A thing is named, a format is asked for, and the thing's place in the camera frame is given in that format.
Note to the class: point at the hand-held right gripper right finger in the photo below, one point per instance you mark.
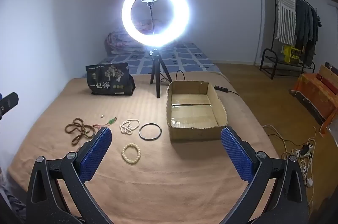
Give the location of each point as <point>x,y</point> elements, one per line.
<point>236,154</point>

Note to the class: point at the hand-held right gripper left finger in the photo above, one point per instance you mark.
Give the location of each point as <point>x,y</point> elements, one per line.
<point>96,154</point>

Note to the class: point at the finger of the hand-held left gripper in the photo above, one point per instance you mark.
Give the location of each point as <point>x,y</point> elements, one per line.
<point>9,102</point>

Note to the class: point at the dark bangle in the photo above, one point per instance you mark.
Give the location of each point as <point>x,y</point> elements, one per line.
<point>140,134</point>

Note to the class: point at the cardboard box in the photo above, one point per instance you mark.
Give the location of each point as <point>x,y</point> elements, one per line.
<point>194,111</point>

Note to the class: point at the black printed bag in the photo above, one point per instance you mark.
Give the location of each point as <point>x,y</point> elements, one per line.
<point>109,80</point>

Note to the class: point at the orange chair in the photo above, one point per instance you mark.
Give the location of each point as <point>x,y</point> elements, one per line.
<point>314,97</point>

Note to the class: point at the patterned cloth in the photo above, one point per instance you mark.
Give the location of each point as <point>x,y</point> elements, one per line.
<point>10,202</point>

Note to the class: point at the black tripod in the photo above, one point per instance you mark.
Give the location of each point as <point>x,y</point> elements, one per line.
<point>157,73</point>

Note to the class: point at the black clothes rack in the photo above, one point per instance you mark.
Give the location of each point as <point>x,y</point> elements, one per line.
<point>269,51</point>

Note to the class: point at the blue checkered bed sheet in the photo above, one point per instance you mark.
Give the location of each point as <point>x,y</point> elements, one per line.
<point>184,56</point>

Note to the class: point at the yellow box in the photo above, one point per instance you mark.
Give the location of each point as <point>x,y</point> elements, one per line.
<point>291,55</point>

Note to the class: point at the folded floral quilt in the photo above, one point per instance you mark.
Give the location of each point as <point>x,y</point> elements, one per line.
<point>116,41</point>

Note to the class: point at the wooden board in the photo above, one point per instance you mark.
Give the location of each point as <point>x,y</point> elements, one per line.
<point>327,78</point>

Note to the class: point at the dark hanging clothes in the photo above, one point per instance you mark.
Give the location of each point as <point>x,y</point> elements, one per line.
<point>306,26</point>

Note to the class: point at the striped towel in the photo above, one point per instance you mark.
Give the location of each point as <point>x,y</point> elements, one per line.
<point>285,15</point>

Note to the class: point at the phone holder on pole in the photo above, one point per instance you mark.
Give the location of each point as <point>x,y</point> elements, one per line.
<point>151,12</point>

